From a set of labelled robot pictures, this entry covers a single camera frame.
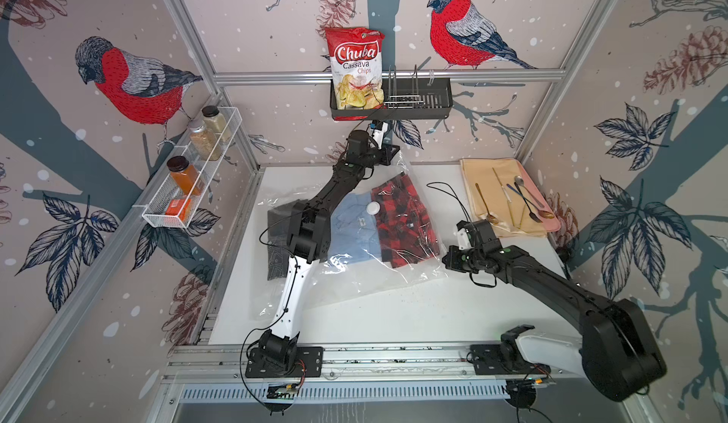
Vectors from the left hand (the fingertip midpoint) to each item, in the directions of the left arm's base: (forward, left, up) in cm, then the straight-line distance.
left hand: (404, 141), depth 96 cm
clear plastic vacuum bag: (-41, +25, -25) cm, 54 cm away
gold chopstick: (-6, -42, -23) cm, 49 cm away
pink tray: (-20, -55, -23) cm, 62 cm away
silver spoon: (+1, -50, -23) cm, 55 cm away
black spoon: (-15, -49, -23) cm, 56 cm away
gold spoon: (-16, -33, -23) cm, 43 cm away
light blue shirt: (-25, +17, -20) cm, 37 cm away
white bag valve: (-14, +11, -20) cm, 27 cm away
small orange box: (-35, +58, +10) cm, 68 cm away
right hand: (-35, -11, -17) cm, 41 cm away
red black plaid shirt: (-26, -1, -19) cm, 33 cm away
